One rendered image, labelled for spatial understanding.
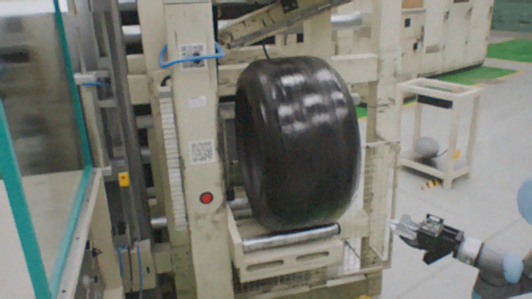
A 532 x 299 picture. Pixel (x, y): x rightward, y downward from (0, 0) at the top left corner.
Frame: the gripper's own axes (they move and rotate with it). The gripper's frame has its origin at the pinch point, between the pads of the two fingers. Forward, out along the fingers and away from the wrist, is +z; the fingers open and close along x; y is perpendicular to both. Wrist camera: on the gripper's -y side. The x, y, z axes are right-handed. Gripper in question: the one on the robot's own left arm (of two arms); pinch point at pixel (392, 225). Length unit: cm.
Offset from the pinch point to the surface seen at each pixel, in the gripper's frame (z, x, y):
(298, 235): 26.6, 12.1, -8.1
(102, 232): 61, 55, 21
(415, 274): 7, -73, -133
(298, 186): 22.8, 14.4, 19.8
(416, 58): 136, -448, -223
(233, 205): 58, 8, -14
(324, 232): 20.4, 5.7, -10.2
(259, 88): 43, 1, 39
